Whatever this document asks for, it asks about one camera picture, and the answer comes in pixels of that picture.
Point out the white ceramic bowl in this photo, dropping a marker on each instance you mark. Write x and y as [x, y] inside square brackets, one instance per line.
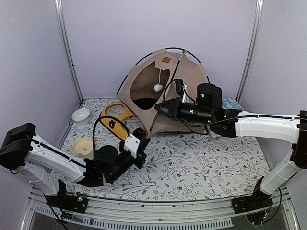
[81, 116]

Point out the white pompom toy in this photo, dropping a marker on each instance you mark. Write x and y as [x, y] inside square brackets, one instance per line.
[158, 87]

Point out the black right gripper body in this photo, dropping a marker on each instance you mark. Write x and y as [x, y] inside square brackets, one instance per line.
[200, 114]

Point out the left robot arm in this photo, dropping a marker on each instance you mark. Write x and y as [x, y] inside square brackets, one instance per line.
[27, 153]

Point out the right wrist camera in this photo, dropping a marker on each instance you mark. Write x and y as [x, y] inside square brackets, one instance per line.
[181, 89]

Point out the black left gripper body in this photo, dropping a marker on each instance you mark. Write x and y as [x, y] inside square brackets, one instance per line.
[113, 176]

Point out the aluminium left corner post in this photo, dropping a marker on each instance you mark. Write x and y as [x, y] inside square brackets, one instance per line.
[67, 49]

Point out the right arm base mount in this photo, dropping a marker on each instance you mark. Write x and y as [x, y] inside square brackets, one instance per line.
[251, 201]

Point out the blue snowman print cushion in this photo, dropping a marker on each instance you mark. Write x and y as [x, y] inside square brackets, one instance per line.
[230, 103]

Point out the yellow bear bowl stand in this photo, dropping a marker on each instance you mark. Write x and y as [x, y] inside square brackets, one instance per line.
[115, 123]

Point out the aluminium right corner post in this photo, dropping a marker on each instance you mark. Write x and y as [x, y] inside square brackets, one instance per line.
[251, 49]

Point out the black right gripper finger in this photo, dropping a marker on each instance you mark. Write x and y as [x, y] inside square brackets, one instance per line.
[169, 106]
[168, 113]

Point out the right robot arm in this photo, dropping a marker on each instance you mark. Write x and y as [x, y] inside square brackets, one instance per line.
[289, 128]

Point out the floral white table mat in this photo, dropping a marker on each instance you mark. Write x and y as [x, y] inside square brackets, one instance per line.
[187, 166]

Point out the aluminium corner post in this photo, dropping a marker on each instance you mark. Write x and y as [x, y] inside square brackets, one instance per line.
[251, 49]
[67, 49]

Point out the beige pet tent fabric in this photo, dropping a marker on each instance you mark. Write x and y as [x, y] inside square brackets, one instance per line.
[137, 90]

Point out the cream paw print bowl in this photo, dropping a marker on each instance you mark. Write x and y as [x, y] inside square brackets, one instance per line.
[83, 148]

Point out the aluminium front rail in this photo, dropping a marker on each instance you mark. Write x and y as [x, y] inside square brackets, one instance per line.
[110, 214]

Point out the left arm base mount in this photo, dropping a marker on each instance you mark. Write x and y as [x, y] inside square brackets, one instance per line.
[64, 201]

